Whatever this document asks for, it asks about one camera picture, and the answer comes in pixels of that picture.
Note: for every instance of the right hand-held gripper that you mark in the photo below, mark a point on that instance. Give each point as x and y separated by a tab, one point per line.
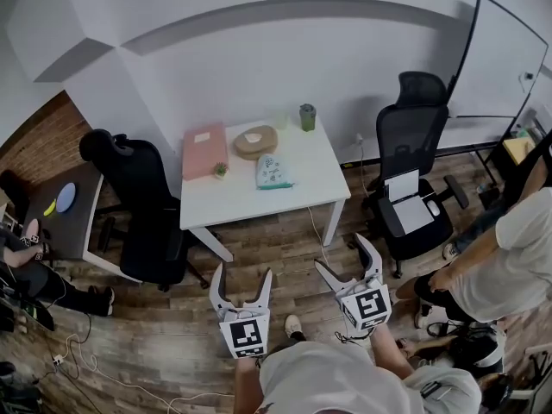
366	306

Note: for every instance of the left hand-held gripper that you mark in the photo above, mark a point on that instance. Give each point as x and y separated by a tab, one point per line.
246	334

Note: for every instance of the light green printed pouch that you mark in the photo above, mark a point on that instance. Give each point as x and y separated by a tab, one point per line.
272	171

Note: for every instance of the person's left forearm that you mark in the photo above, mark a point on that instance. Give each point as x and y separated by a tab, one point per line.
246	382

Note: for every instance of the person's right forearm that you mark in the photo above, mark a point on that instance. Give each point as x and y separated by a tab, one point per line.
388	352

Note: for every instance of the person's shoe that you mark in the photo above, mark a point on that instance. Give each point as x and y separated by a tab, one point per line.
294	326

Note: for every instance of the silver laptop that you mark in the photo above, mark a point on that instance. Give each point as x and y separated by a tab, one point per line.
414	216

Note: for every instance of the white computer mouse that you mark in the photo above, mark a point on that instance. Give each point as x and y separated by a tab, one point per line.
433	207

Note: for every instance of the person's white shirt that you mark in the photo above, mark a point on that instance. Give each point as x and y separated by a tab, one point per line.
336	382

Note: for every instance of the small green potted plant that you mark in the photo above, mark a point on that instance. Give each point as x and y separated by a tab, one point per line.
220	170

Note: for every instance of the black padded office chair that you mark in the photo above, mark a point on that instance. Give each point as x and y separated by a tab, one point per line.
142	205

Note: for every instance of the pink file box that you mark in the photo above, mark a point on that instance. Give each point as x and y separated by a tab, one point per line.
203	151

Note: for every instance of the round woven basket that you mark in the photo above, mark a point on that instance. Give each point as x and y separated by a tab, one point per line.
255	142

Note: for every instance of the black mesh office chair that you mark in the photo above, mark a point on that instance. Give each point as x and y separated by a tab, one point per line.
409	127

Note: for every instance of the green lidded tumbler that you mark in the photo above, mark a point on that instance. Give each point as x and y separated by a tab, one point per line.
308	119

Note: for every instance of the translucent pale green cup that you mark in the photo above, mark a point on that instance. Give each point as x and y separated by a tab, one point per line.
280	120

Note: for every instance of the dark grey desk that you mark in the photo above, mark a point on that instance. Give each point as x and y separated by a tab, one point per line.
73	227

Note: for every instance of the blue round plate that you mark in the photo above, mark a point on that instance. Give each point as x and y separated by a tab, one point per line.
66	197

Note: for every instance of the yellow banana toy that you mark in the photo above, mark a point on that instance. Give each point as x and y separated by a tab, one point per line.
51	208

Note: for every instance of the whiteboard on black stand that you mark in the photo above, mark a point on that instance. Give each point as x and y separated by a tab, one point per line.
496	58

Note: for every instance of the white wall power adapter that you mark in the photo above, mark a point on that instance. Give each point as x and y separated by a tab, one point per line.
359	139

